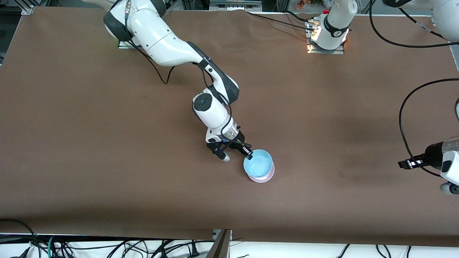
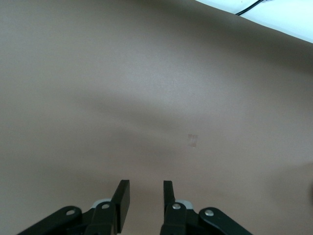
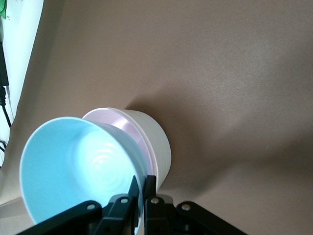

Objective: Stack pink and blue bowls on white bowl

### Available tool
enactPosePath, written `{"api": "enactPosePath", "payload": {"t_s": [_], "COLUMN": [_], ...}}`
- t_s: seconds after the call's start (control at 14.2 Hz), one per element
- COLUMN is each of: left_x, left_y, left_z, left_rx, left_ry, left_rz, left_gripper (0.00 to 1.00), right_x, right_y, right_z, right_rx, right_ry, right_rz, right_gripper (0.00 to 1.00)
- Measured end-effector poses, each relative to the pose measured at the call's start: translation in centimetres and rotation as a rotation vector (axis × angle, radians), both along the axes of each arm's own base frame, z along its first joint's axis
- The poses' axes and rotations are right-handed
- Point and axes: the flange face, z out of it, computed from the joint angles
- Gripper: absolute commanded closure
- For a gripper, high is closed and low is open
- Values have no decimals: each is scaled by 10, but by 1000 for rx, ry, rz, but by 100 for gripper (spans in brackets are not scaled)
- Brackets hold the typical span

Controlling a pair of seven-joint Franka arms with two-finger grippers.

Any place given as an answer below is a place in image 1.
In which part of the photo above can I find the light blue bowl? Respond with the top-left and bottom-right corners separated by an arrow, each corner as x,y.
243,149 -> 274,178

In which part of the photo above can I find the pink bowl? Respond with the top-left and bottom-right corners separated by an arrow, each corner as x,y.
247,163 -> 276,183

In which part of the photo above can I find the brown table cover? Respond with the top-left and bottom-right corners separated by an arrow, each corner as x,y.
0,6 -> 459,248

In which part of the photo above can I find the colourful toy pile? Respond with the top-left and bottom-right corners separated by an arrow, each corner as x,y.
296,0 -> 332,8

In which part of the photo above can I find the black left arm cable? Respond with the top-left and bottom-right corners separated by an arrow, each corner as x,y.
398,78 -> 459,178

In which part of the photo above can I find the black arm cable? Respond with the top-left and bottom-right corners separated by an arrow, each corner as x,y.
124,0 -> 237,144
398,78 -> 459,178

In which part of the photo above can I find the aluminium profile post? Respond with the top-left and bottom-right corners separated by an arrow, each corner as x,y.
206,229 -> 233,258

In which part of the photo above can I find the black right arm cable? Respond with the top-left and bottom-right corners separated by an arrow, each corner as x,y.
124,0 -> 237,144

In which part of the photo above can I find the black overhead cable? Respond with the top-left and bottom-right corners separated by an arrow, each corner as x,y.
369,0 -> 459,48

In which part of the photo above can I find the black base cable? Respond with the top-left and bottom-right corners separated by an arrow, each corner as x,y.
247,12 -> 312,31
283,10 -> 318,22

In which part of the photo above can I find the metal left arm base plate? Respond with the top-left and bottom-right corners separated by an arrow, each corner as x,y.
306,20 -> 345,55

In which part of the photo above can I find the aluminium frame rail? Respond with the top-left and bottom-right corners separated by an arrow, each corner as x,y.
210,0 -> 263,11

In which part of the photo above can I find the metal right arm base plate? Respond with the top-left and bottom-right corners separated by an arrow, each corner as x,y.
118,39 -> 144,49

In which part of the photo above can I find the thick black floor cable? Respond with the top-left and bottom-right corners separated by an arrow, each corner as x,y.
0,219 -> 38,251

